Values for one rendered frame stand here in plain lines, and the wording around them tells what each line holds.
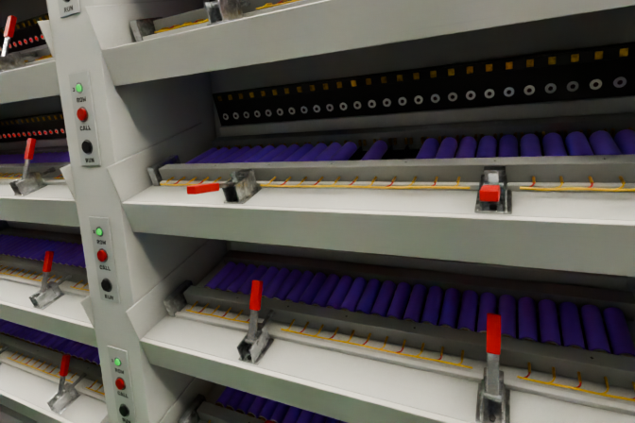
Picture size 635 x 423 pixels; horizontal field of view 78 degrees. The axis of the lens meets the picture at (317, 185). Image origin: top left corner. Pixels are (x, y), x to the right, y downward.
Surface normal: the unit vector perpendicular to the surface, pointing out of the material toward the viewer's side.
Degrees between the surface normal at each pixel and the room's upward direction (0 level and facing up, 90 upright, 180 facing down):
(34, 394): 17
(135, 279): 90
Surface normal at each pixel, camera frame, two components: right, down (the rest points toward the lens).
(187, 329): -0.18, -0.90
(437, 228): -0.41, 0.43
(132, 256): 0.90, 0.01
